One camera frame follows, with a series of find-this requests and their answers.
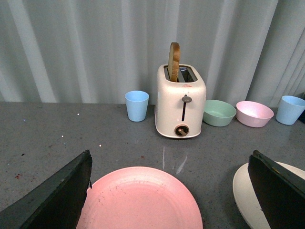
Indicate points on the cream toaster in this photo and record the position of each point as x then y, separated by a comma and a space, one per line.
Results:
179, 106

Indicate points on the green bowl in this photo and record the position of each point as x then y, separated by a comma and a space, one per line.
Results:
218, 113

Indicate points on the grey curtain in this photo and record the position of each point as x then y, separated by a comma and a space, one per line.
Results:
94, 51

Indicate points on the pink bowl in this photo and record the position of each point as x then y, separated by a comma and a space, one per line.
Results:
253, 114

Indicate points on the light blue cup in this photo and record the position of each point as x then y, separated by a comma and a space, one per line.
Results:
136, 103
289, 110

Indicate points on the pink plate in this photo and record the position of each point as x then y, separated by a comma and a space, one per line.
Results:
139, 198

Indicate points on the light blue cup right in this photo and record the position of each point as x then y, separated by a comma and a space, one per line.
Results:
289, 110

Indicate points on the bread slice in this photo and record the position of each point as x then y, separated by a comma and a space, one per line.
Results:
174, 61

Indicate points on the light blue cup left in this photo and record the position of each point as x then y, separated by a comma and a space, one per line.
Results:
136, 103

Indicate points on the cream plate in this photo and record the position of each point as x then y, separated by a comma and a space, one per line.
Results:
247, 201

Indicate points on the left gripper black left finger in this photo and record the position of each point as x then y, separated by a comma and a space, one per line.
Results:
54, 204

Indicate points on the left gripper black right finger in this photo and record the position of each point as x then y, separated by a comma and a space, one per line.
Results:
280, 192

